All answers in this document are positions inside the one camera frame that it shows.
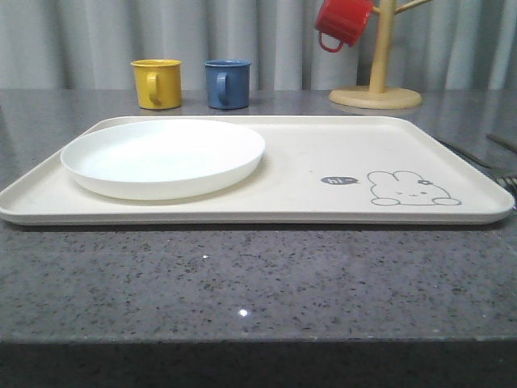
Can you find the white round plate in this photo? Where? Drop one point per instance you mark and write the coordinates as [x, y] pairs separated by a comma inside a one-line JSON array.
[[163, 159]]

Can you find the silver metal fork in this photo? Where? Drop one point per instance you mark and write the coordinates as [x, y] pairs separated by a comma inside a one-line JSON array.
[[502, 176]]

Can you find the cream rabbit print tray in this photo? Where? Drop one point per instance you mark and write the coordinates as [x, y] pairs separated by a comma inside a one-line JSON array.
[[316, 169]]

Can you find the blue mug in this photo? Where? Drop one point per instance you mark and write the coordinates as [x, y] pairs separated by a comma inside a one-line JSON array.
[[228, 83]]

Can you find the yellow mug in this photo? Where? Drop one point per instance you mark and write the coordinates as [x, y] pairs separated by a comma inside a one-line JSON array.
[[158, 83]]

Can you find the wooden mug tree stand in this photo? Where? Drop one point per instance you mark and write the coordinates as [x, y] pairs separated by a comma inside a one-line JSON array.
[[377, 95]]

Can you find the red mug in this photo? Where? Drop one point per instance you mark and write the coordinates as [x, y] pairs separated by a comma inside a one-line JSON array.
[[344, 20]]

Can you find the grey curtain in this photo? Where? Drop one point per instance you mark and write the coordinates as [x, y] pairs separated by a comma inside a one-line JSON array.
[[439, 45]]

